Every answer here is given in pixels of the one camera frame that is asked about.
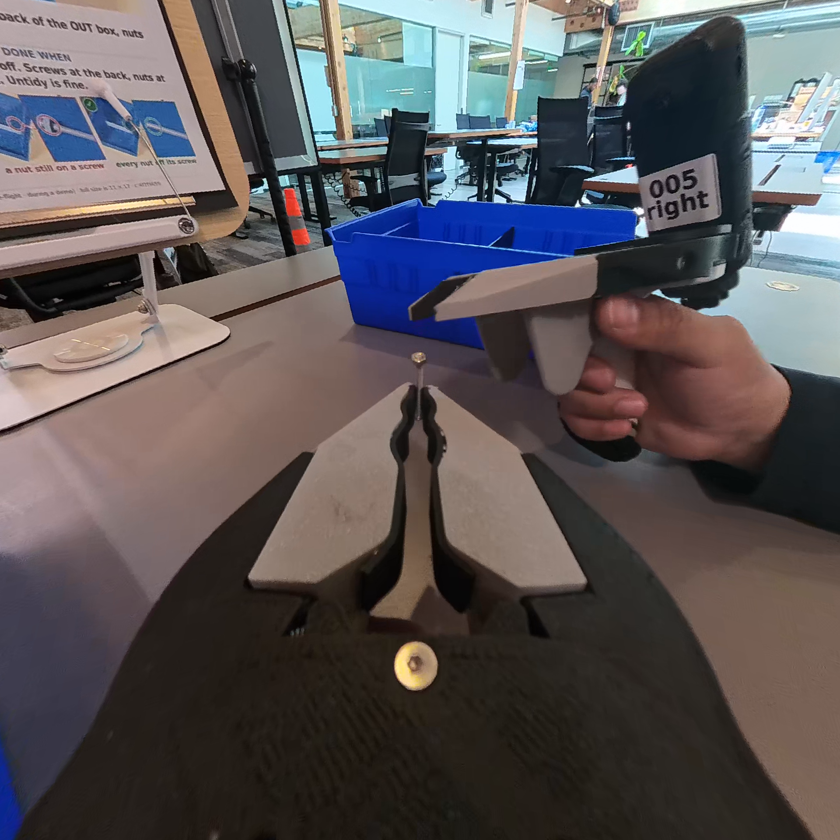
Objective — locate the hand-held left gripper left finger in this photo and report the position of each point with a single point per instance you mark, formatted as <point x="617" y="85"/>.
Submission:
<point x="328" y="512"/>

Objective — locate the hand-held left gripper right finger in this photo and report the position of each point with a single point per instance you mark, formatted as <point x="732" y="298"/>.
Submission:
<point x="505" y="518"/>

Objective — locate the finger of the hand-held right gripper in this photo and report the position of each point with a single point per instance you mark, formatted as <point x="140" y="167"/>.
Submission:
<point x="508" y="348"/>
<point x="525" y="289"/>

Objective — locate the small metal screw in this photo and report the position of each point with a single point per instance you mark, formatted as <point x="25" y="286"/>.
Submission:
<point x="418" y="387"/>

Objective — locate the blue divided plastic bin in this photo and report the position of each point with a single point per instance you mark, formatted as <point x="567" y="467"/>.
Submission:
<point x="394" y="275"/>

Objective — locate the person's right forearm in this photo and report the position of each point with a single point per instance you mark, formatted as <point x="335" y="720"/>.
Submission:
<point x="807" y="459"/>

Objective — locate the round desk grommet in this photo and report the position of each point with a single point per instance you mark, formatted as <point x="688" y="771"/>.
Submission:
<point x="781" y="286"/>

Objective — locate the brown-edged grey desk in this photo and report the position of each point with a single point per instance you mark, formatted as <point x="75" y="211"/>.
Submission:
<point x="262" y="275"/>

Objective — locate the person's right hand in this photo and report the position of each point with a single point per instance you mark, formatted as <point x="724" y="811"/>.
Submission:
<point x="709" y="387"/>

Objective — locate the black office chair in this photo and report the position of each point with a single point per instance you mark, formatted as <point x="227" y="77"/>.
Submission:
<point x="407" y="151"/>
<point x="561" y="144"/>

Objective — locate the long wooden top table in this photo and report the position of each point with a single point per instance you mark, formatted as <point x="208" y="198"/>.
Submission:
<point x="367" y="154"/>

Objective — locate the white document stand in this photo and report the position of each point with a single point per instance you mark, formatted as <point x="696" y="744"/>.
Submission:
<point x="177" y="334"/>

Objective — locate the orange traffic cone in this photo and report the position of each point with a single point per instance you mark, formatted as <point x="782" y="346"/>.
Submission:
<point x="298" y="229"/>

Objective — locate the black stanchion pole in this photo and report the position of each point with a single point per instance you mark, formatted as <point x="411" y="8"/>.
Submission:
<point x="262" y="164"/>

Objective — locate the wooden backing board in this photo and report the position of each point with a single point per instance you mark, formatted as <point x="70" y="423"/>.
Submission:
<point x="216" y="226"/>

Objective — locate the silver-framed dark panel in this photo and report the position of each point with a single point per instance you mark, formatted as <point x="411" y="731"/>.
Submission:
<point x="275" y="85"/>

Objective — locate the printed instruction sheet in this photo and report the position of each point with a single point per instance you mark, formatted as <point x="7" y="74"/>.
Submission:
<point x="98" y="59"/>

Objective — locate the wooden support post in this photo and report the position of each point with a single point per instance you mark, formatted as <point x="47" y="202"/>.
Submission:
<point x="336" y="65"/>

